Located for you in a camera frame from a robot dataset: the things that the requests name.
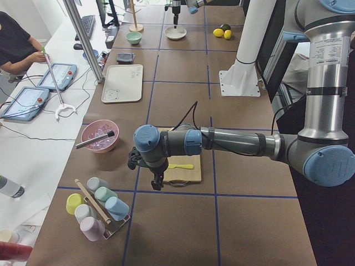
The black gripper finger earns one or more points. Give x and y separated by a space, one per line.
157 182
175 21

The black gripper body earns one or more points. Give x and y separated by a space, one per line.
175 10
157 169

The cream round plate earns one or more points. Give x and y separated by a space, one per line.
175 33

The cream bear tray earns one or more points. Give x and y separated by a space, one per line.
123 84

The yellow plastic knife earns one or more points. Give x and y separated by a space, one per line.
182 166

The bamboo cutting board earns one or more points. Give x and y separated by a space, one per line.
181 177

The wooden mug tree stand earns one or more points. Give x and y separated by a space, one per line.
135 27

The yellow lemon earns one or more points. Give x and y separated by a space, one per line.
227 34
218 32

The light blue cup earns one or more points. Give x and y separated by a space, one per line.
117 208

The mint green bowl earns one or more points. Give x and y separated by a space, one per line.
134 38

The green lime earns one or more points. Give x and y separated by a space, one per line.
225 27

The mint green cup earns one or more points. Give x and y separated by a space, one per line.
102 194

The steel muddler black tip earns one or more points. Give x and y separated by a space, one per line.
94 139

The metal cup rack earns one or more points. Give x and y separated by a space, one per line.
111 226

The grey blue cup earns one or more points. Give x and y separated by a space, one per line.
94 183

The folded grey purple cloth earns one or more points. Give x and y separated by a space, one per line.
125 57

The pink bowl with ice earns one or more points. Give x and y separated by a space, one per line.
99 128

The pink cup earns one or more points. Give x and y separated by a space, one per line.
92 228

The white cup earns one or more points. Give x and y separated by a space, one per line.
83 211

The yellow cup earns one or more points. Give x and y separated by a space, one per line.
73 201

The black keyboard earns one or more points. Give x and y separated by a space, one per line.
88 24

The blue bowl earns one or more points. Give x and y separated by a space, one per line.
93 56

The reacher grabber stick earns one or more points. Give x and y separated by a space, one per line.
62 106

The teach pendant far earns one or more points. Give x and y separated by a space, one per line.
64 74

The teach pendant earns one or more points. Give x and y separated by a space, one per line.
27 104
64 74

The teach pendant near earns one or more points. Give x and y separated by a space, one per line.
27 104

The clear water bottle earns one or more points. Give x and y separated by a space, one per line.
11 188

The red cylinder can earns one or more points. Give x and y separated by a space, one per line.
15 252

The person in black shirt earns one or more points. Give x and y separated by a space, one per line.
19 50

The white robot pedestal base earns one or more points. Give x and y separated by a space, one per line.
241 78

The aluminium camera post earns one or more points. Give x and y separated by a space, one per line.
87 47

